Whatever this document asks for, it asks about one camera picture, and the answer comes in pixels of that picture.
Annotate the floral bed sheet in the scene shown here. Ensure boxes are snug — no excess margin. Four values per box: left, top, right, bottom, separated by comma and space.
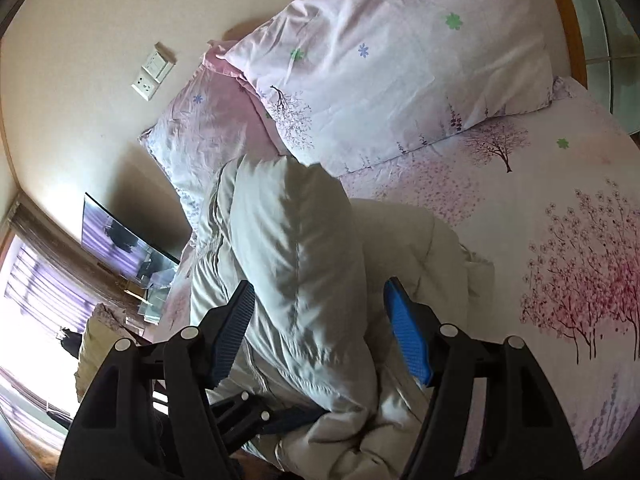
160, 77, 640, 476

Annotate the white wall socket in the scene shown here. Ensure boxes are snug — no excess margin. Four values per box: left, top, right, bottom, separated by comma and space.
131, 74, 161, 102

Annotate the white wall switch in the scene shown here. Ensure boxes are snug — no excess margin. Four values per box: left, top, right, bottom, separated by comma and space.
142, 44, 177, 83

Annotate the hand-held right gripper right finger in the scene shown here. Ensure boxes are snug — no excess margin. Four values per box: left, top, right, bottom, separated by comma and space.
382, 276, 586, 480

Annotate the black television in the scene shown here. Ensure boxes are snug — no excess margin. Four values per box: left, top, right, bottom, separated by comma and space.
81, 192, 181, 281

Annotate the beige cushion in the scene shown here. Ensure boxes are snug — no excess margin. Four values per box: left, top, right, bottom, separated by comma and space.
75, 305, 126, 401

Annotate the pink floral pillow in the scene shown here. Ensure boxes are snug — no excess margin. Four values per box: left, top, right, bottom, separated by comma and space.
222, 0, 557, 177
140, 40, 301, 221

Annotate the wooden glass cabinet door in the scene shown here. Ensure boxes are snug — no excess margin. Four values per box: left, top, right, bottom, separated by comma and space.
575, 0, 640, 133

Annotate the white puffer jacket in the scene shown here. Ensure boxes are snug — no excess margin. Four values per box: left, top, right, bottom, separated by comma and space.
187, 152, 496, 480

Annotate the purple curtain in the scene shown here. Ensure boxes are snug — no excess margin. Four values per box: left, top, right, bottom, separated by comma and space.
5, 240, 96, 341

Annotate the glass table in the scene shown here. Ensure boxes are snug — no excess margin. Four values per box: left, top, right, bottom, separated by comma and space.
122, 267, 176, 323

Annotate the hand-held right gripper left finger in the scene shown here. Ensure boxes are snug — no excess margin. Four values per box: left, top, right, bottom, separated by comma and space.
55, 280, 257, 480

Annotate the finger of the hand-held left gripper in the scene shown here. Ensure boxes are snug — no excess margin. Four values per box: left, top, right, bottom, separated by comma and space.
212, 390, 326, 461

